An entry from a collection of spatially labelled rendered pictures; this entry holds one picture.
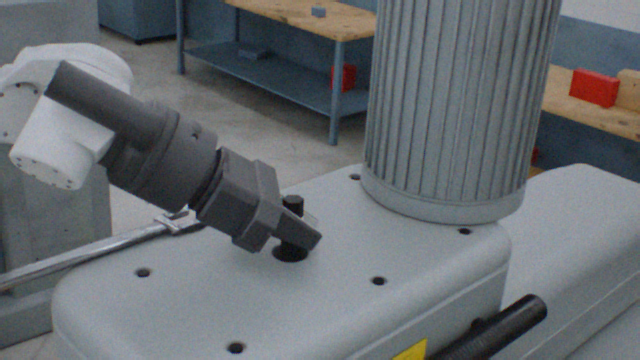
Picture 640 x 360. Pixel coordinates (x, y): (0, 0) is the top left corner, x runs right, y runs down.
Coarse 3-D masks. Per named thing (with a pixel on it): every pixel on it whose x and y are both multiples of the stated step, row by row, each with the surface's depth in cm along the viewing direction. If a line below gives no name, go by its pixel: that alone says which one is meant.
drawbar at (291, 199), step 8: (288, 200) 74; (296, 200) 74; (288, 208) 74; (296, 208) 74; (280, 248) 77; (288, 248) 76; (296, 248) 76; (280, 256) 77; (288, 256) 76; (296, 256) 76
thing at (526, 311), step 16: (512, 304) 87; (528, 304) 86; (544, 304) 87; (480, 320) 83; (496, 320) 83; (512, 320) 83; (528, 320) 85; (464, 336) 81; (480, 336) 80; (496, 336) 81; (512, 336) 83; (448, 352) 77; (464, 352) 78; (480, 352) 79; (496, 352) 81
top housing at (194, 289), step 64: (320, 192) 90; (128, 256) 75; (192, 256) 75; (256, 256) 76; (320, 256) 77; (384, 256) 78; (448, 256) 78; (64, 320) 67; (128, 320) 65; (192, 320) 66; (256, 320) 66; (320, 320) 67; (384, 320) 70; (448, 320) 79
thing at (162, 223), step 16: (160, 224) 79; (176, 224) 79; (192, 224) 80; (112, 240) 76; (128, 240) 76; (144, 240) 77; (64, 256) 72; (80, 256) 73; (96, 256) 74; (16, 272) 70; (32, 272) 70; (48, 272) 71; (0, 288) 68
